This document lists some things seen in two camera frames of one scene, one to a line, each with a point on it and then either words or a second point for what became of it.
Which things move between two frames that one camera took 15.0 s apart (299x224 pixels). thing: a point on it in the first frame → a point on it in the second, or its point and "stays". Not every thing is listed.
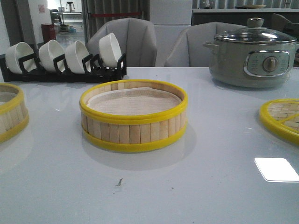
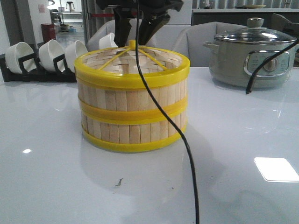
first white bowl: (14, 52) stays
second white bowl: (50, 51) stays
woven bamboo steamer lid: (281, 116) → (117, 67)
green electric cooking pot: (252, 57) stays
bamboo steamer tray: (14, 114) → (133, 103)
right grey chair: (189, 50) stays
